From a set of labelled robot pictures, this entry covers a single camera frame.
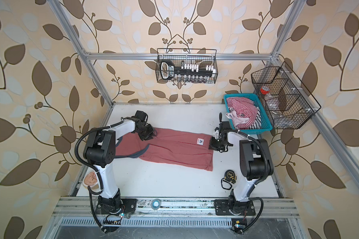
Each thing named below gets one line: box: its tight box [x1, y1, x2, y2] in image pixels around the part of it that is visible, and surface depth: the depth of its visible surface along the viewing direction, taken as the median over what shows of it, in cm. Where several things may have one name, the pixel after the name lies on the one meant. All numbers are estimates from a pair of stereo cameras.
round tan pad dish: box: [83, 170, 99, 189], surface depth 83 cm
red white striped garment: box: [226, 97, 259, 130], surface depth 107 cm
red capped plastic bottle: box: [259, 85, 283, 112], surface depth 80 cm
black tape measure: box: [220, 169, 237, 190], surface depth 83 cm
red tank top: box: [115, 127, 214, 172], surface depth 96 cm
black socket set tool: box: [160, 59, 217, 84], surface depth 85 cm
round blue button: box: [151, 198, 161, 211], surface depth 77 cm
